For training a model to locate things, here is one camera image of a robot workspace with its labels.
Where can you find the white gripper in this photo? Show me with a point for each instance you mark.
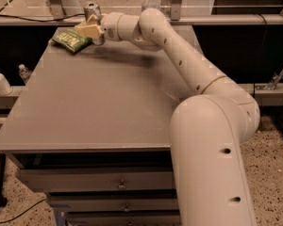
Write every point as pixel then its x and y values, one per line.
pixel 110 26

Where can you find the redbull can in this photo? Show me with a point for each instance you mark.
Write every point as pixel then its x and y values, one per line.
pixel 89 9

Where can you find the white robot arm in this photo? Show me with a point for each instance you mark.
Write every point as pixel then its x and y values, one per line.
pixel 206 129

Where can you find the green jalapeno chip bag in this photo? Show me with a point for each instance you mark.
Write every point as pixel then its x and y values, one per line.
pixel 71 40

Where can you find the clear plastic water bottle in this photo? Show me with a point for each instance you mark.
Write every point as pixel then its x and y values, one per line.
pixel 149 4

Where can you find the small clear bottle on ledge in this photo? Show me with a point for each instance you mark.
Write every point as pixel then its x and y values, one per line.
pixel 24 73

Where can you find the grey drawer cabinet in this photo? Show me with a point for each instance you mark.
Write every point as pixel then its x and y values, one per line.
pixel 108 106

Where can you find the white bottle on ledge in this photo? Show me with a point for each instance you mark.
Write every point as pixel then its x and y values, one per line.
pixel 5 87

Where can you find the top grey drawer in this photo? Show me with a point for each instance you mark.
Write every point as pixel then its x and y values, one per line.
pixel 97 179

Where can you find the grey drawer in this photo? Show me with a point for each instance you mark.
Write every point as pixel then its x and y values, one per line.
pixel 97 179
pixel 137 218
pixel 123 201

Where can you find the middle grey drawer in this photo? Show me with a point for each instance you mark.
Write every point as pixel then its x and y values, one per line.
pixel 123 201

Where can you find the bottom grey drawer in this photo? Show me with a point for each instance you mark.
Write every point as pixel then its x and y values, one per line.
pixel 137 218

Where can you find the metal rail frame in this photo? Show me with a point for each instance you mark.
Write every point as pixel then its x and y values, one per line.
pixel 195 12

